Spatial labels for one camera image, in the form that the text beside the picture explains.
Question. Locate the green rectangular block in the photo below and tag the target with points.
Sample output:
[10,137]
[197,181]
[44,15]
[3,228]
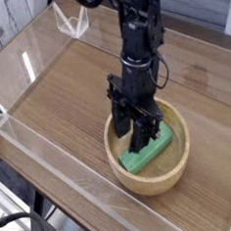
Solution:
[134,162]

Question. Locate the black table leg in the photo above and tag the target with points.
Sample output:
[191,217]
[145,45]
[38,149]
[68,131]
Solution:
[38,203]

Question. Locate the brown wooden bowl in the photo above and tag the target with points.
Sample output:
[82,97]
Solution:
[165,169]

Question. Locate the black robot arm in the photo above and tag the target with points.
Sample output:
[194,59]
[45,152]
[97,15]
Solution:
[141,29]

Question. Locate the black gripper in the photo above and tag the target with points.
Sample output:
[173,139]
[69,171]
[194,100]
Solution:
[132,96]

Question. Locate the clear acrylic tray walls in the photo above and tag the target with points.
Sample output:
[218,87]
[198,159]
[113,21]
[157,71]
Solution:
[53,113]

